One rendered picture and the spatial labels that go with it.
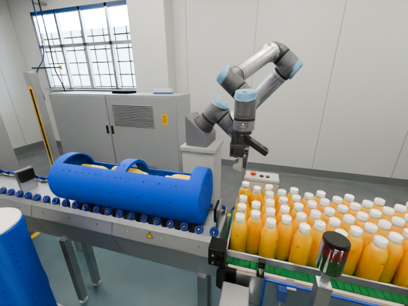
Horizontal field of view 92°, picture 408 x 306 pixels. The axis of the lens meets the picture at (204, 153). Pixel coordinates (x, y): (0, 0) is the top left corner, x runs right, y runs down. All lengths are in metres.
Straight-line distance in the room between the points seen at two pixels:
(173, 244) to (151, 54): 3.26
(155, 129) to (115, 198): 1.82
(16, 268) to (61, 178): 0.44
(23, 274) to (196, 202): 0.90
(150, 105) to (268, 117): 2.00
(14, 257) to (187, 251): 0.78
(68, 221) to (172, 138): 1.66
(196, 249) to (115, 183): 0.52
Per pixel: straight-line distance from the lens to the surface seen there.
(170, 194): 0.94
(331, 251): 0.64
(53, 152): 2.07
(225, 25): 3.77
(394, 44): 3.95
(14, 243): 1.31
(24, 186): 1.83
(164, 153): 2.85
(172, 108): 2.62
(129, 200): 1.06
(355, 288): 1.08
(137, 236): 1.20
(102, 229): 1.32
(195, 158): 1.73
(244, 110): 0.82
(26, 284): 1.44
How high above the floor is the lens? 1.65
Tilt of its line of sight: 21 degrees down
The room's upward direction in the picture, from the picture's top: straight up
